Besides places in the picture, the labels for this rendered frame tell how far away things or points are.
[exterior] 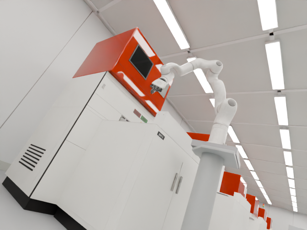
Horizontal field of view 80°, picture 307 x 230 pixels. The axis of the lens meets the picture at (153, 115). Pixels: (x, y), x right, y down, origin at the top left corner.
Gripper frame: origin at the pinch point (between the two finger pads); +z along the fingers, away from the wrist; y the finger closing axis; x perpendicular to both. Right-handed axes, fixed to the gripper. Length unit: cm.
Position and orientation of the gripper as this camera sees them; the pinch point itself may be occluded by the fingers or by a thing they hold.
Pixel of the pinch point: (152, 91)
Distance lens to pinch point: 146.5
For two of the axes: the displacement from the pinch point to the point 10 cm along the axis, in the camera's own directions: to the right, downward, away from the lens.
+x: -1.7, 6.9, 7.1
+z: -5.0, 5.6, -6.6
